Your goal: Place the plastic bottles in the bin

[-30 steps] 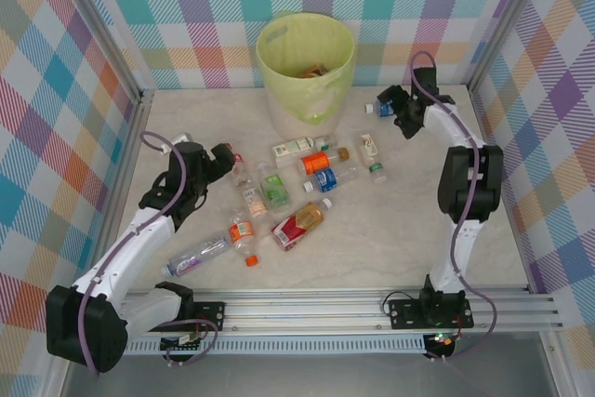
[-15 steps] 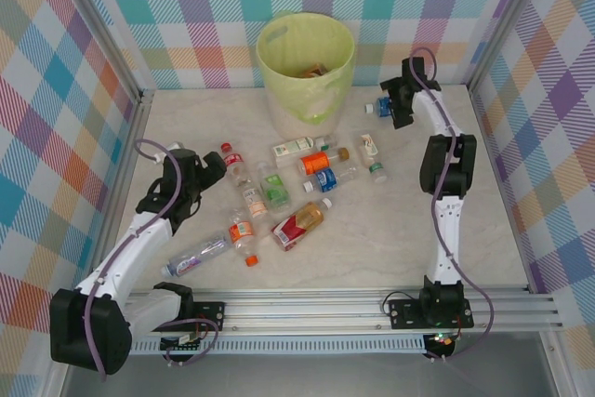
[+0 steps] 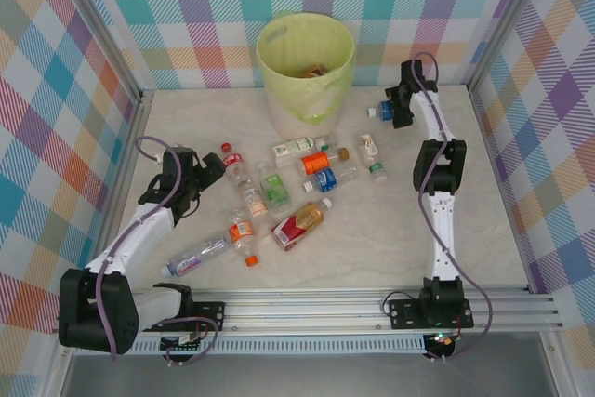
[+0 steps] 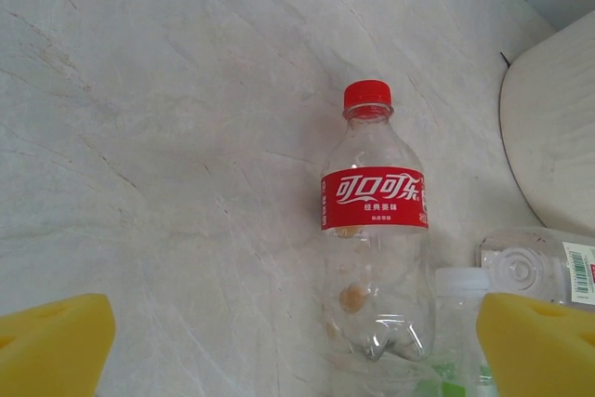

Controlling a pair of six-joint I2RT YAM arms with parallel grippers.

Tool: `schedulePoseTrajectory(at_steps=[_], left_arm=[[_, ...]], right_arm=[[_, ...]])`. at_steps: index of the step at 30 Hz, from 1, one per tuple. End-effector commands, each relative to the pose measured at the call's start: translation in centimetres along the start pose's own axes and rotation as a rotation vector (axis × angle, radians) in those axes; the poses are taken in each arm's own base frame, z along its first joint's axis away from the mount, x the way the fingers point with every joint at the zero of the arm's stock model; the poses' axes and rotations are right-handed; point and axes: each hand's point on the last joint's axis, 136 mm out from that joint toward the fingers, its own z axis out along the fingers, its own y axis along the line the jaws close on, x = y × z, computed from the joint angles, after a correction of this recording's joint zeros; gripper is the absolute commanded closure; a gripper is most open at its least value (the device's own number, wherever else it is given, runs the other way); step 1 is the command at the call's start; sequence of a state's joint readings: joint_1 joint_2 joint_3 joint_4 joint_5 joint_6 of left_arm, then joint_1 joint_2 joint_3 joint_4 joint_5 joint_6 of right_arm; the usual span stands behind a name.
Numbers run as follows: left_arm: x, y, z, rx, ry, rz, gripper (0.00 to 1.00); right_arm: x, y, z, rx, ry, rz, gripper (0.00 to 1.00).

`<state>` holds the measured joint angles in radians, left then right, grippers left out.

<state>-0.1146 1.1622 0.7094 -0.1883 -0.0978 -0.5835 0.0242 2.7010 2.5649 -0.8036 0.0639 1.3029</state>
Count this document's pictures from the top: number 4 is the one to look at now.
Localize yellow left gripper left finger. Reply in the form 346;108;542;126
0;293;116;397

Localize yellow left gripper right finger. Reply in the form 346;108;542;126
476;291;595;397

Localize clear bottle white green label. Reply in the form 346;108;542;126
474;227;595;312

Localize red label cola bottle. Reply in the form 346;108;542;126
319;79;438;364

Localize white cap green label bottle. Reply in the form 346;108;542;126
420;267;501;397

